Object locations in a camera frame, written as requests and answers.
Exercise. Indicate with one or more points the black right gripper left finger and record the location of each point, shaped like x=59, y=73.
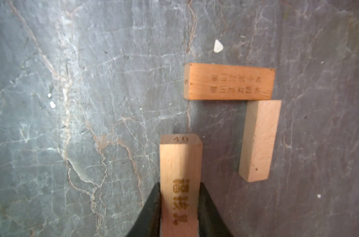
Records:
x=149, y=220

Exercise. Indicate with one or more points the engraved wooden block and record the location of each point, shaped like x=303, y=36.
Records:
x=180, y=175

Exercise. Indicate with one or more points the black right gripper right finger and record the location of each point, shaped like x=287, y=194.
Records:
x=210, y=221

